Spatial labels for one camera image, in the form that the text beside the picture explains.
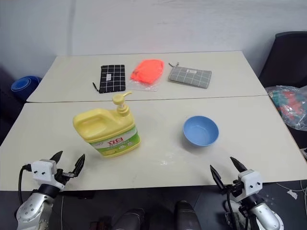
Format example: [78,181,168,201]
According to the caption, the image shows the white floor cable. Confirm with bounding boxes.
[275,178,307,200]

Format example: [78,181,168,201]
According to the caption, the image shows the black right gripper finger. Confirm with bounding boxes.
[229,156,248,173]
[210,164,226,191]

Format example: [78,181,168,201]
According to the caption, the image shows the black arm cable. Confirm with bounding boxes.
[225,186,249,230]
[18,163,32,204]

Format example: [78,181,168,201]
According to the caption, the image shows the black chair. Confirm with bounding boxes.
[258,31,307,89]

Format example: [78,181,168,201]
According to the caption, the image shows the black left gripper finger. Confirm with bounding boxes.
[72,153,86,178]
[49,150,64,169]

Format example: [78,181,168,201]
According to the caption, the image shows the orange cloth in plastic bag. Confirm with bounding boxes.
[127,59,165,92]

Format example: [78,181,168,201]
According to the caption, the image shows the clear bag of colourful items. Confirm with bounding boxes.
[265,85,307,132]

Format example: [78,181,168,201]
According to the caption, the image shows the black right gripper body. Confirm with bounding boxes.
[222,179,243,197]

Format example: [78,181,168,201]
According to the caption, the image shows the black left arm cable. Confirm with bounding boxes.
[18,163,32,204]

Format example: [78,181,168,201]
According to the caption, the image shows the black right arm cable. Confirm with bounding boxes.
[225,186,249,230]

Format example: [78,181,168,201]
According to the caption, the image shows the blue bowl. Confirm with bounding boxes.
[183,115,220,147]

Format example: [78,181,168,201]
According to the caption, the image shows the dark rounded shape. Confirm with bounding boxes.
[174,200,201,230]
[114,207,146,230]

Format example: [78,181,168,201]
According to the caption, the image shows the yellow detergent pump bottle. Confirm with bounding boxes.
[72,91,142,158]

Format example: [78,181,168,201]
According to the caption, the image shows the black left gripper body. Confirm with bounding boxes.
[54,168,77,187]

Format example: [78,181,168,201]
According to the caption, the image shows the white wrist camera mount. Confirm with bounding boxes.
[236,169,264,197]
[30,158,58,185]

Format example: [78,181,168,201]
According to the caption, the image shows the grey white-grid zipper pouch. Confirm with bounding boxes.
[167,62,213,90]

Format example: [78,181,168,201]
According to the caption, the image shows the black white-grid zipper pouch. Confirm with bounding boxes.
[92,64,127,94]

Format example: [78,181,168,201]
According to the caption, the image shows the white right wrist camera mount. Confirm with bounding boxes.
[236,169,264,197]

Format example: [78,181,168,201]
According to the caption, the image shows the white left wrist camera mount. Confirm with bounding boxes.
[30,158,58,185]

